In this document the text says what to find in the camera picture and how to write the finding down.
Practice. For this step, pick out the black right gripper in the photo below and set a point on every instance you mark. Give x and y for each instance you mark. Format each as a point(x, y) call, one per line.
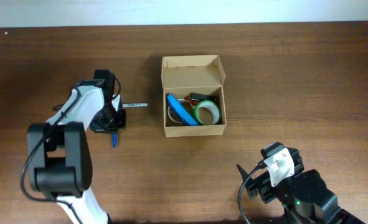
point(259, 185)

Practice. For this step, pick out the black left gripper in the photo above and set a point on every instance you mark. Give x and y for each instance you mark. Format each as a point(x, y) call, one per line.
point(118, 119)

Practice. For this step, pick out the blue ballpoint pen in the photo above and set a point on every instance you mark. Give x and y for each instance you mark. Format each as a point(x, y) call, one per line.
point(114, 140)

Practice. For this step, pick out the black marker pen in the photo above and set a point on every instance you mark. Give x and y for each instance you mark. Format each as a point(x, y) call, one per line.
point(134, 105)

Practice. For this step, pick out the blue plastic case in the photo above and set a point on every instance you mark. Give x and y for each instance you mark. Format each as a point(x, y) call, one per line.
point(181, 112)

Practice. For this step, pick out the green tape roll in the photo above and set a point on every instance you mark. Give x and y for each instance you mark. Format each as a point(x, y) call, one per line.
point(207, 113)

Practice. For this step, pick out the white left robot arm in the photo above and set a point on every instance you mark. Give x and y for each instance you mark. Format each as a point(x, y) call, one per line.
point(59, 166)

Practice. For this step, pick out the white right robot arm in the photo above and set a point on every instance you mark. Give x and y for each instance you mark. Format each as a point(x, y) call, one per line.
point(304, 195)

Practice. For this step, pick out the beige masking tape roll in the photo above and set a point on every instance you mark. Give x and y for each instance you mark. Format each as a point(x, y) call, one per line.
point(172, 114)

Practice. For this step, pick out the brown cardboard box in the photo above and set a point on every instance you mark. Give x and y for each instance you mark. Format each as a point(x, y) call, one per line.
point(183, 75)

